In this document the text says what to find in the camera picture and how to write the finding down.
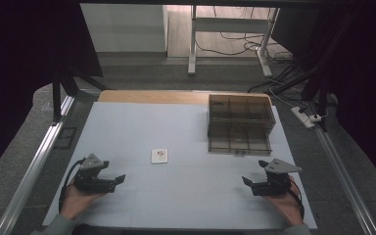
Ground white cable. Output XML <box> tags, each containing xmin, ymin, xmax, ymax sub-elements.
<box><xmin>267</xmin><ymin>85</ymin><xmax>298</xmax><ymax>110</ymax></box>

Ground dark curtain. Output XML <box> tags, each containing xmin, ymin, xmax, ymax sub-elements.
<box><xmin>0</xmin><ymin>0</ymin><xmax>104</xmax><ymax>184</ymax></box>
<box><xmin>270</xmin><ymin>0</ymin><xmax>376</xmax><ymax>194</ymax></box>

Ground white power strip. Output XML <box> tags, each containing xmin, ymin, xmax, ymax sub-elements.
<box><xmin>290</xmin><ymin>106</ymin><xmax>316</xmax><ymax>129</ymax></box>

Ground transparent brown drawer organizer box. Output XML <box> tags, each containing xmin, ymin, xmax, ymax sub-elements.
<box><xmin>207</xmin><ymin>93</ymin><xmax>277</xmax><ymax>157</ymax></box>

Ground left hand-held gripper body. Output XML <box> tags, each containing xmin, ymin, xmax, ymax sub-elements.
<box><xmin>73</xmin><ymin>153</ymin><xmax>114</xmax><ymax>194</ymax></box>

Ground person's right hand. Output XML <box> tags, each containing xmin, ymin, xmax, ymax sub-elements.
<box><xmin>261</xmin><ymin>175</ymin><xmax>306</xmax><ymax>227</ymax></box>

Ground small white printed card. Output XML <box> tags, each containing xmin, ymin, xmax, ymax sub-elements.
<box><xmin>151</xmin><ymin>148</ymin><xmax>169</xmax><ymax>165</ymax></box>

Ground white cabinet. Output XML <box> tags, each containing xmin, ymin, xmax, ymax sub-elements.
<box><xmin>79</xmin><ymin>3</ymin><xmax>169</xmax><ymax>54</ymax></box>

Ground white desk frame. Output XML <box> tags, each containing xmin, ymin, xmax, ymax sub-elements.
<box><xmin>187</xmin><ymin>4</ymin><xmax>281</xmax><ymax>78</ymax></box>

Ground white table mat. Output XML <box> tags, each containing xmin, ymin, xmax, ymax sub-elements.
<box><xmin>42</xmin><ymin>101</ymin><xmax>318</xmax><ymax>230</ymax></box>

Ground person's left hand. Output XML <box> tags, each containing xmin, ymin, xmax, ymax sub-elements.
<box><xmin>60</xmin><ymin>184</ymin><xmax>108</xmax><ymax>221</ymax></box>

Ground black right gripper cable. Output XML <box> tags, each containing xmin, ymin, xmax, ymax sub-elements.
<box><xmin>288</xmin><ymin>179</ymin><xmax>306</xmax><ymax>220</ymax></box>

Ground black metal stand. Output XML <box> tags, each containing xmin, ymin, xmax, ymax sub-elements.
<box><xmin>267</xmin><ymin>63</ymin><xmax>330</xmax><ymax>133</ymax></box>
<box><xmin>51</xmin><ymin>64</ymin><xmax>110</xmax><ymax>124</ymax></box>

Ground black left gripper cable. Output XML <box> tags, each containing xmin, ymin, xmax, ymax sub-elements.
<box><xmin>58</xmin><ymin>158</ymin><xmax>87</xmax><ymax>213</ymax></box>

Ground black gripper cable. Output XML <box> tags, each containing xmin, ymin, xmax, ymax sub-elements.
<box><xmin>288</xmin><ymin>179</ymin><xmax>306</xmax><ymax>220</ymax></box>
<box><xmin>58</xmin><ymin>158</ymin><xmax>87</xmax><ymax>213</ymax></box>

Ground aluminium rail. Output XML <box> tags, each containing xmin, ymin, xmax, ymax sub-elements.
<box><xmin>0</xmin><ymin>94</ymin><xmax>76</xmax><ymax>235</ymax></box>
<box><xmin>315</xmin><ymin>126</ymin><xmax>376</xmax><ymax>235</ymax></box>

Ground black floor cables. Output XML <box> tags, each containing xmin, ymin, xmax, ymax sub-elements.
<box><xmin>194</xmin><ymin>5</ymin><xmax>303</xmax><ymax>94</ymax></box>

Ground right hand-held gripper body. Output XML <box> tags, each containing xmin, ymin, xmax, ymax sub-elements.
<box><xmin>256</xmin><ymin>158</ymin><xmax>304</xmax><ymax>197</ymax></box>

